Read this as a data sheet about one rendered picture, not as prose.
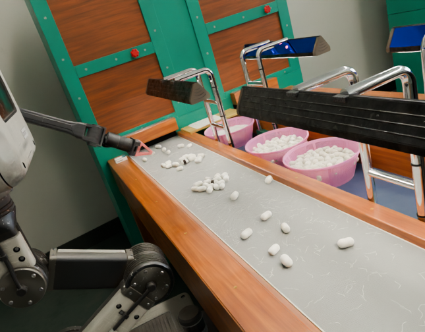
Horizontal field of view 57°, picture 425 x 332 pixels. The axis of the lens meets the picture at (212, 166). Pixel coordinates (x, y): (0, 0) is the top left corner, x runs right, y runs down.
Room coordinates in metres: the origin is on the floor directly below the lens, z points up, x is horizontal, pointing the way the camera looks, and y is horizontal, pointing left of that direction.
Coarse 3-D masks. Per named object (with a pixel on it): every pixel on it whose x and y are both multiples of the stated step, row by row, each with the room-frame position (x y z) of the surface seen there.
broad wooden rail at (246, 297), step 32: (128, 160) 1.90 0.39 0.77; (128, 192) 1.57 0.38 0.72; (160, 192) 1.35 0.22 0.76; (160, 224) 1.10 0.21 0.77; (192, 224) 1.03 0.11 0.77; (192, 256) 0.87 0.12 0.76; (224, 256) 0.82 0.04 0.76; (192, 288) 0.92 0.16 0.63; (224, 288) 0.71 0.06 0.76; (256, 288) 0.67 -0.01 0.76; (224, 320) 0.69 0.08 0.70; (256, 320) 0.59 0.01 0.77; (288, 320) 0.56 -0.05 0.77
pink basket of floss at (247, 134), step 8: (232, 120) 2.05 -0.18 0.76; (240, 120) 2.03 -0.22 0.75; (248, 120) 1.98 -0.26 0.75; (208, 128) 2.01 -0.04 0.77; (248, 128) 1.84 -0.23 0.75; (208, 136) 1.87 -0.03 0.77; (224, 136) 1.81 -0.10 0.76; (232, 136) 1.81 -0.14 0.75; (248, 136) 1.85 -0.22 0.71; (240, 144) 1.83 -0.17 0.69
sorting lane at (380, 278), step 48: (192, 144) 1.90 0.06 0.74; (192, 192) 1.32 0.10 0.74; (240, 192) 1.20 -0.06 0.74; (288, 192) 1.09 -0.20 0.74; (240, 240) 0.91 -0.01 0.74; (288, 240) 0.84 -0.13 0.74; (336, 240) 0.78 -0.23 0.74; (384, 240) 0.73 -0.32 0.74; (288, 288) 0.67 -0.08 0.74; (336, 288) 0.63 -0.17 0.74; (384, 288) 0.59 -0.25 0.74
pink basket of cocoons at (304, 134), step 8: (280, 128) 1.63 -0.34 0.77; (288, 128) 1.61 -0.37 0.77; (296, 128) 1.58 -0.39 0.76; (256, 136) 1.63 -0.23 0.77; (264, 136) 1.63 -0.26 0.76; (272, 136) 1.63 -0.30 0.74; (304, 136) 1.52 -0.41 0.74; (248, 144) 1.58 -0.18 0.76; (256, 144) 1.61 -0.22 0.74; (296, 144) 1.39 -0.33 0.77; (248, 152) 1.48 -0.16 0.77; (272, 152) 1.39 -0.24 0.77; (280, 152) 1.39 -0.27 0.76; (280, 160) 1.40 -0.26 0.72
